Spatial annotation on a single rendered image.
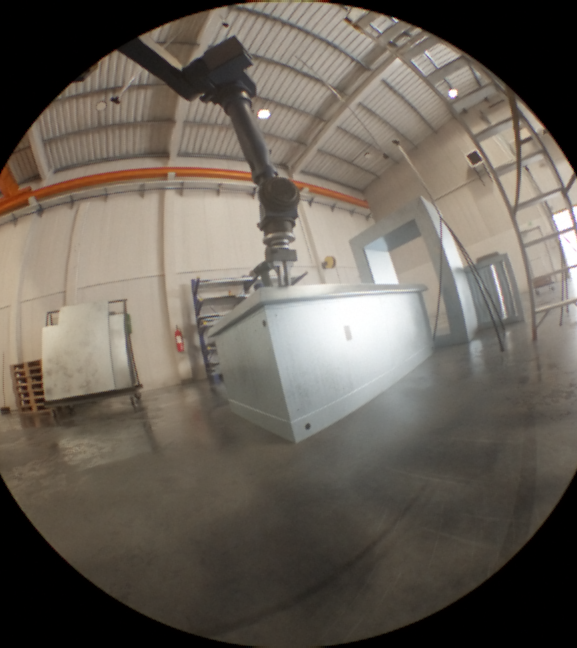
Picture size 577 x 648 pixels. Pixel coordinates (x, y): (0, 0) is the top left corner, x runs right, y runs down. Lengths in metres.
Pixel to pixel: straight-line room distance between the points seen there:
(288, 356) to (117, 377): 2.75
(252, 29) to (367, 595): 8.18
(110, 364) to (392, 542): 3.28
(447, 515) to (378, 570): 0.18
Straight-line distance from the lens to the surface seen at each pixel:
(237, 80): 1.53
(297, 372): 0.91
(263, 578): 0.50
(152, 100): 8.28
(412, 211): 2.58
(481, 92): 1.69
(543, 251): 10.24
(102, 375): 3.32
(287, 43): 8.07
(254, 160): 1.09
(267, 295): 0.82
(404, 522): 0.54
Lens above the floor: 0.42
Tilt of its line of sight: 5 degrees up
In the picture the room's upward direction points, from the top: 13 degrees counter-clockwise
